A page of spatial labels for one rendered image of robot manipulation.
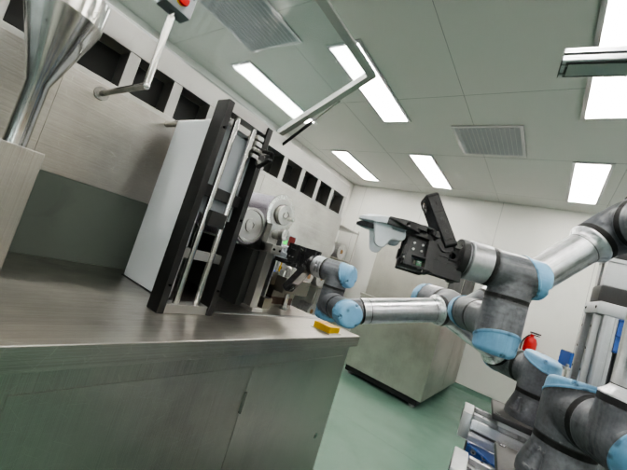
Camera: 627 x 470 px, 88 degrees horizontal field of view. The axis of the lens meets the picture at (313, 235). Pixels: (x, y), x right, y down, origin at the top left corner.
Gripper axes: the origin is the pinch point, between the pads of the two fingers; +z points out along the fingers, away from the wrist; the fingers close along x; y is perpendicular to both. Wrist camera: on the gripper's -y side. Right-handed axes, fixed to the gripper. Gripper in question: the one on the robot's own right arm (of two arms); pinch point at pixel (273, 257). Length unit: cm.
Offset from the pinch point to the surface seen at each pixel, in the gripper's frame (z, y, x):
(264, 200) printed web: 2.4, 19.2, 11.5
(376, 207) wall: 200, 133, -444
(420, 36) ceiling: 19, 171, -93
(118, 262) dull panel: 31, -17, 40
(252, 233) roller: -2.1, 6.0, 16.1
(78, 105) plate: 30, 26, 65
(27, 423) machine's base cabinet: -29, -32, 71
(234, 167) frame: -12.3, 21.2, 39.0
